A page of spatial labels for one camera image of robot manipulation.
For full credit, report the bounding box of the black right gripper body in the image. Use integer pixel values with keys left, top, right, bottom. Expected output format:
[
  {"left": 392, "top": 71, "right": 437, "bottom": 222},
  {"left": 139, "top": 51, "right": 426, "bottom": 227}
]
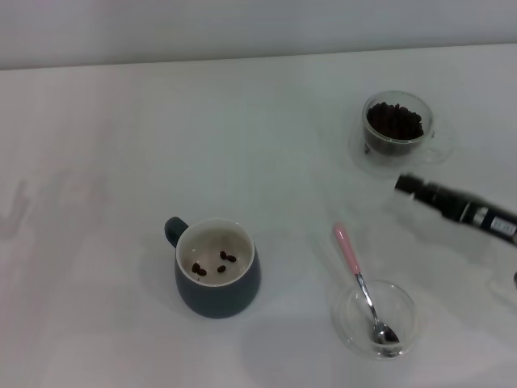
[{"left": 422, "top": 181, "right": 517, "bottom": 247}]

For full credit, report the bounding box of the pink handled metal spoon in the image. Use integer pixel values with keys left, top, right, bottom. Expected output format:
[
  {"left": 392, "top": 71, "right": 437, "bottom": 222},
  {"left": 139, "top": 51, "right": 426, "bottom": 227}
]
[{"left": 332, "top": 222, "right": 401, "bottom": 346}]

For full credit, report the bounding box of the dark mug with white interior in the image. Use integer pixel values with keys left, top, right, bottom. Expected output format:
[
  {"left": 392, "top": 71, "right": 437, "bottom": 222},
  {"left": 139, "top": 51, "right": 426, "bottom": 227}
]
[{"left": 163, "top": 216, "right": 263, "bottom": 319}]

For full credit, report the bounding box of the pile of coffee beans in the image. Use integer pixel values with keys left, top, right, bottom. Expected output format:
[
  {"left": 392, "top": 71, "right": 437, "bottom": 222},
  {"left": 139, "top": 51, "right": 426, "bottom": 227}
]
[{"left": 365, "top": 101, "right": 425, "bottom": 154}]

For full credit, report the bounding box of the clear glass bowl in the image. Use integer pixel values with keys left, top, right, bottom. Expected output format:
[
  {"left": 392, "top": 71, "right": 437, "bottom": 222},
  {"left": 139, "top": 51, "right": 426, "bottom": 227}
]
[{"left": 331, "top": 279, "right": 417, "bottom": 361}]

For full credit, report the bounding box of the clear glass cup with handle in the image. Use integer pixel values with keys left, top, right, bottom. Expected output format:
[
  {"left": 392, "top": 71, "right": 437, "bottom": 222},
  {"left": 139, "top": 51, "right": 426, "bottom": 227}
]
[{"left": 361, "top": 91, "right": 456, "bottom": 165}]

